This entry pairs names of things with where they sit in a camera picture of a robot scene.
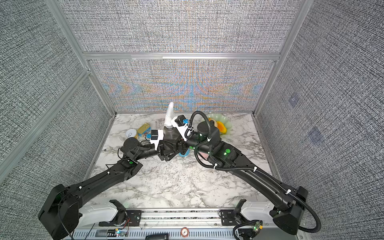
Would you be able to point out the clear plastic spray nozzle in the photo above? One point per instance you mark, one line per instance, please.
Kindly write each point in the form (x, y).
(169, 116)

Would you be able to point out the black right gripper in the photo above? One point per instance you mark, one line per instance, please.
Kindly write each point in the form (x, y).
(183, 145)

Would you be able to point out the blue plastic spray bottle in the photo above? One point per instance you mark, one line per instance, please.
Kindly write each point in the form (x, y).
(185, 154)

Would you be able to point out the pink plastic spray bottle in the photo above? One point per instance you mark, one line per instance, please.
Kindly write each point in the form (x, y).
(203, 155)

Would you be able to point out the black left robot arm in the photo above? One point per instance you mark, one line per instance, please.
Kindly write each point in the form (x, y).
(60, 213)

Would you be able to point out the light green wavy plate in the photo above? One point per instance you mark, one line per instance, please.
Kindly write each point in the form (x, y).
(222, 122)

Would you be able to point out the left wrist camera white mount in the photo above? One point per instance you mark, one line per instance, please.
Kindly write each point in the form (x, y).
(155, 137)

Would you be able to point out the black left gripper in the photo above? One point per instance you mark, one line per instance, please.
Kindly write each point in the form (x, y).
(164, 155)

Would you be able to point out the round white-lid can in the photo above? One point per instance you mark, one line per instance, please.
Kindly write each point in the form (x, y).
(131, 133)

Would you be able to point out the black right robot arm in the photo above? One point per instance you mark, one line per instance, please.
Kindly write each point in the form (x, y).
(290, 213)

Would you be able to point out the small orange fruit slice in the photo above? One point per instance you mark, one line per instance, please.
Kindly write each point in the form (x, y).
(222, 128)

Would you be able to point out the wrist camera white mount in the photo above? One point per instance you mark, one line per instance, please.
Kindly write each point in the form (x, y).
(155, 137)
(183, 126)

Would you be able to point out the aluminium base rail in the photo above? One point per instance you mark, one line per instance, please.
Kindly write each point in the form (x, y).
(247, 222)

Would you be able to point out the gold rectangular tin can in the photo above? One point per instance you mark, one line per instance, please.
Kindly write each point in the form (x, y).
(144, 129)

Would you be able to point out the grey translucent bottle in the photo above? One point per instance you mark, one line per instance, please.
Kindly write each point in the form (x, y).
(173, 138)

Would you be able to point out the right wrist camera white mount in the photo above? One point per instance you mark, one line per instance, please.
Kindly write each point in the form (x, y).
(183, 126)

